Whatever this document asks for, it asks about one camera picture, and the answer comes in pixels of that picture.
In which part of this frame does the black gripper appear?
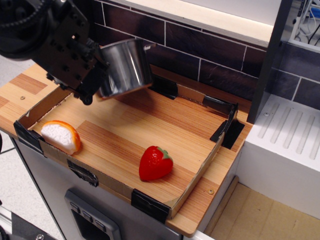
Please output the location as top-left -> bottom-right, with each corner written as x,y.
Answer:
32,0 -> 109,105

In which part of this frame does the stainless steel pot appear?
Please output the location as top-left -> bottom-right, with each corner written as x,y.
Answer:
96,39 -> 157,100

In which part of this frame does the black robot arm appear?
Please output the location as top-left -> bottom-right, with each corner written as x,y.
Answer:
0,0 -> 109,105

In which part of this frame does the cardboard fence with black tape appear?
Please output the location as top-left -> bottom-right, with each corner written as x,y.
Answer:
14,79 -> 243,222

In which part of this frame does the orange slice toy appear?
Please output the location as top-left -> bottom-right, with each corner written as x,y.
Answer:
40,120 -> 81,155

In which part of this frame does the red toy strawberry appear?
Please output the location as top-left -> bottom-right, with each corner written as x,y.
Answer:
138,145 -> 174,181

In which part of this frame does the grey toy oven panel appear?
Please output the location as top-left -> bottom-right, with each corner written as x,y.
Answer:
64,190 -> 122,240

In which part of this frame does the white dish drainer sink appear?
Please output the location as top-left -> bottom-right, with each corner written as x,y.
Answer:
236,95 -> 320,218

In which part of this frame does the dark grey vertical post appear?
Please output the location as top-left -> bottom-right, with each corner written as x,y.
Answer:
247,0 -> 293,124

